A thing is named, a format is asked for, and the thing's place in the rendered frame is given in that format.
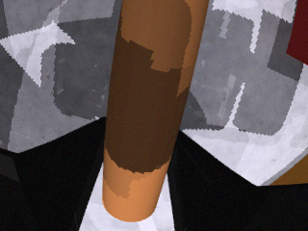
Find red block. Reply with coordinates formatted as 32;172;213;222
286;0;308;65

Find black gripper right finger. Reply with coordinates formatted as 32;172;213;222
167;128;308;231

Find orange bar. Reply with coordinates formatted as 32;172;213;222
270;154;308;186

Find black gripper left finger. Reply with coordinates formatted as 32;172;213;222
0;116;107;231

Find brown cylinder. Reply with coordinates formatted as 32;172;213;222
101;0;209;222

